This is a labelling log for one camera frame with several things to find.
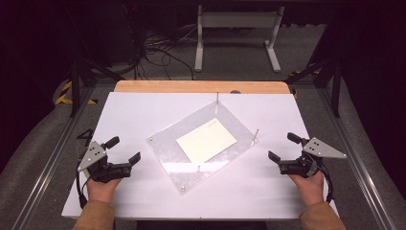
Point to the wooden table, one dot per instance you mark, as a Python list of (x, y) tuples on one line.
[(178, 87)]

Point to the black metal stand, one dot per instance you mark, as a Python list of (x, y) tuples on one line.
[(75, 86), (335, 89)]

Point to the aluminium floor rail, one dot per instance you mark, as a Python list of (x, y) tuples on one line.
[(360, 166), (51, 159)]

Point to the person's left hand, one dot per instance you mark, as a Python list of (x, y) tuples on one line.
[(100, 191)]

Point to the white board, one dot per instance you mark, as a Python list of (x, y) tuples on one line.
[(134, 111)]

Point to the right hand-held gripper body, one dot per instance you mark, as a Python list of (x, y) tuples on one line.
[(322, 150)]

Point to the cream paper card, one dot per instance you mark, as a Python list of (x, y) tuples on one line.
[(206, 140)]

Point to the clear acrylic photo frame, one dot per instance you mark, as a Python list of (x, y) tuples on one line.
[(172, 156)]

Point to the person's right hand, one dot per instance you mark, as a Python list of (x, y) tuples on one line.
[(308, 190)]

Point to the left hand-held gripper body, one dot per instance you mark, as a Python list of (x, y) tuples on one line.
[(95, 159)]

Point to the white metal stand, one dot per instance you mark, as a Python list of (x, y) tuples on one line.
[(237, 19)]

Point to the yellow black floor tape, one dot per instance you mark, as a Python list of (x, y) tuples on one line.
[(63, 100)]

